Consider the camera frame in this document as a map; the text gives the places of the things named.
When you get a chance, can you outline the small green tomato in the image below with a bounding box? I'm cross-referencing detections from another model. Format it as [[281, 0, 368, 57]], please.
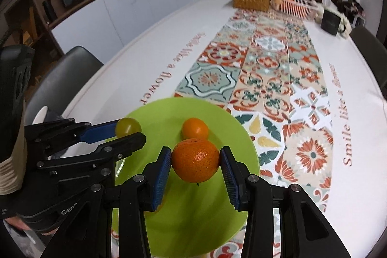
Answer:
[[115, 117, 142, 138]]

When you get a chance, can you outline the large orange mandarin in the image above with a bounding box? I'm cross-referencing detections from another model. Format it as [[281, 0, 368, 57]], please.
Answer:
[[171, 138, 220, 183]]

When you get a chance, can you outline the left hand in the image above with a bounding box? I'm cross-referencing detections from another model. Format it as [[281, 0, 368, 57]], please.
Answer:
[[3, 216, 58, 236]]

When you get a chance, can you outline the dark blue mug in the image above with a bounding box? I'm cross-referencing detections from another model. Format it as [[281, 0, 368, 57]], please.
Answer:
[[32, 105, 64, 124]]

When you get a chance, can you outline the grey chair near left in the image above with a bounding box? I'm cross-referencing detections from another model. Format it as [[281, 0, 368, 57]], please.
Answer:
[[25, 46, 103, 125]]

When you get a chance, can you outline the grey chair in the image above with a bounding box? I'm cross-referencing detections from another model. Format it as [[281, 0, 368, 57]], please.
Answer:
[[25, 46, 103, 125], [350, 26, 387, 88]]

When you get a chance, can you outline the green round plate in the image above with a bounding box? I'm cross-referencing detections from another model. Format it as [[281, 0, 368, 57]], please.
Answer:
[[116, 97, 259, 257]]

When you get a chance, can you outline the small orange on plate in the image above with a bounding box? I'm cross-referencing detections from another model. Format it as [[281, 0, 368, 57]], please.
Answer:
[[182, 118, 209, 140]]

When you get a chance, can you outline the patterned table runner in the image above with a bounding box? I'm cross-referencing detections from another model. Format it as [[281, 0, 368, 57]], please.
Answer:
[[112, 8, 335, 258]]

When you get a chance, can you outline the grey chair far right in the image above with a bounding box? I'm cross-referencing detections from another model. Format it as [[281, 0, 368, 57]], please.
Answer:
[[350, 26, 387, 88]]

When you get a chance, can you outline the black mug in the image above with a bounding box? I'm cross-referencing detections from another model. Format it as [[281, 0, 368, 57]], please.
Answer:
[[320, 9, 346, 36]]

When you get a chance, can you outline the white cloth bundle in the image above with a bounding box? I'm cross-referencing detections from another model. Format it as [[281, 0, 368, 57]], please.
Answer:
[[311, 0, 352, 39]]

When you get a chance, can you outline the white wire fruit basket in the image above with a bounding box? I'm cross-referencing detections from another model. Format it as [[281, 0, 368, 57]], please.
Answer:
[[270, 0, 318, 20]]

